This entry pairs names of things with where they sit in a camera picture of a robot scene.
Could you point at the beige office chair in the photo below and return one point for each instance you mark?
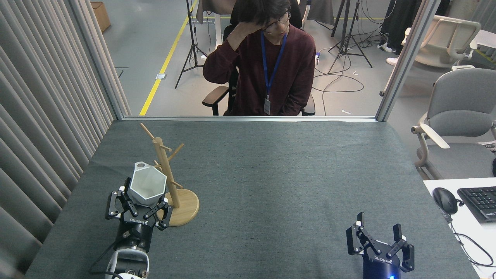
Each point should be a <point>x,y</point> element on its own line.
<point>445,38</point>

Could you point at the seated person's right hand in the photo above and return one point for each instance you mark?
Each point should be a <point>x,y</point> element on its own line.
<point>238,35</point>

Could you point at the metal floor outlet plate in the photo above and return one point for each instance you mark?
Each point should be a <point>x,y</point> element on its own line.
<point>161,76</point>

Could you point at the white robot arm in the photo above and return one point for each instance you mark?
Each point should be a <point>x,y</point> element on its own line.
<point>128,265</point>

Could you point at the white hexagonal cup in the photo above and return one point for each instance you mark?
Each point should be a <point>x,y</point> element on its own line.
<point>147,186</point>

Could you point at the seated person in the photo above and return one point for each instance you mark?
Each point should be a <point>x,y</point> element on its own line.
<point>286,69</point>

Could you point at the black tripod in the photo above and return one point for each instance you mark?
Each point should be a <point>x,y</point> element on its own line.
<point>348,38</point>
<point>192,42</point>

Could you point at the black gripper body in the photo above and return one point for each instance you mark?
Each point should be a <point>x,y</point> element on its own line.
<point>135,232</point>
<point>381,265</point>

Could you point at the black computer mouse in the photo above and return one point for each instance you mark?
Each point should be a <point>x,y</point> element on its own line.
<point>445,199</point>

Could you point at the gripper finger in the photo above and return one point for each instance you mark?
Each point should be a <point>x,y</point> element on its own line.
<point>407,255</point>
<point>164,217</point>
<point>356,240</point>
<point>116,205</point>

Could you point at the black office chair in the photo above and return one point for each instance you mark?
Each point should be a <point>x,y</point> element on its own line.
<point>212,99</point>

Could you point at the grey felt table cover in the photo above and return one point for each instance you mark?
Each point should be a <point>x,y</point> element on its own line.
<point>271,174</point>

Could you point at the black keyboard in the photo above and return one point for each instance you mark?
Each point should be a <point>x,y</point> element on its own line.
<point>480,201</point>

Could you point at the silver frame post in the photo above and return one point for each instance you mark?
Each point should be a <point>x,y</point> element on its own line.
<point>405,62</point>
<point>99,58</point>

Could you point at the white standing desk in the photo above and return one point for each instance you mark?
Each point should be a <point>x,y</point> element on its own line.
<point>217,23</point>

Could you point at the white power strip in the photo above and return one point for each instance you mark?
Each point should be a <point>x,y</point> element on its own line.
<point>317,58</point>

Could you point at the grey office chair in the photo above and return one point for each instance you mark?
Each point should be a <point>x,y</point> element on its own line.
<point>461,112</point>

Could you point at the black-rimmed glasses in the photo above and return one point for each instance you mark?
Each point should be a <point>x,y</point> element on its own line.
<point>277,24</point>

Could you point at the grey pleated curtain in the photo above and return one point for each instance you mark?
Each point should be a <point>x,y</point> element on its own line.
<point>38,116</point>

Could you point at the name badge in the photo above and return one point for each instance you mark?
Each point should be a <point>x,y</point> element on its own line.
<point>267,106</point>

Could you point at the standing person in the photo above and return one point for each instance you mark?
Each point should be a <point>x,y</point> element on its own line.
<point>399,19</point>

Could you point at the wooden cup rack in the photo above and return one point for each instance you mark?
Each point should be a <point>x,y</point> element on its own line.
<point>188,205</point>

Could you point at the cardboard box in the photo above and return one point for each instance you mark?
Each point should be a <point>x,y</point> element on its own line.
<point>101,15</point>

